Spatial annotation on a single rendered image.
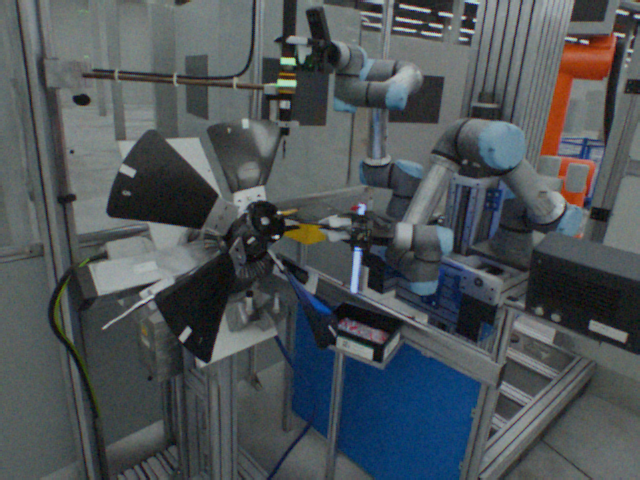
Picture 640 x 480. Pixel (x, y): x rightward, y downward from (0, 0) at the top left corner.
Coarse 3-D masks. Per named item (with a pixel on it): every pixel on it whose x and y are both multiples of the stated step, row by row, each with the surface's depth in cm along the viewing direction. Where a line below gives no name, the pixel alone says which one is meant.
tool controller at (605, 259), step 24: (552, 240) 104; (576, 240) 103; (552, 264) 100; (576, 264) 96; (600, 264) 94; (624, 264) 93; (528, 288) 108; (552, 288) 102; (576, 288) 98; (600, 288) 94; (624, 288) 90; (528, 312) 111; (552, 312) 105; (576, 312) 101; (600, 312) 96; (624, 312) 93; (600, 336) 99; (624, 336) 95
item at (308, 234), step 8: (296, 224) 165; (304, 224) 162; (312, 224) 162; (288, 232) 170; (296, 232) 166; (304, 232) 163; (312, 232) 163; (320, 232) 167; (296, 240) 167; (304, 240) 164; (312, 240) 165; (320, 240) 168
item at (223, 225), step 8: (224, 200) 109; (216, 208) 109; (224, 208) 110; (232, 208) 111; (216, 216) 110; (224, 216) 111; (232, 216) 112; (208, 224) 110; (216, 224) 111; (224, 224) 112; (216, 232) 112; (224, 232) 113
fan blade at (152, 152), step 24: (144, 144) 100; (168, 144) 103; (144, 168) 101; (168, 168) 103; (192, 168) 105; (120, 192) 99; (144, 192) 101; (168, 192) 103; (192, 192) 105; (216, 192) 108; (120, 216) 100; (144, 216) 103; (168, 216) 105; (192, 216) 108
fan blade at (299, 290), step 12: (288, 276) 111; (300, 288) 113; (300, 300) 108; (312, 300) 117; (312, 312) 111; (324, 312) 120; (312, 324) 107; (324, 324) 113; (336, 324) 121; (324, 336) 109; (324, 348) 107
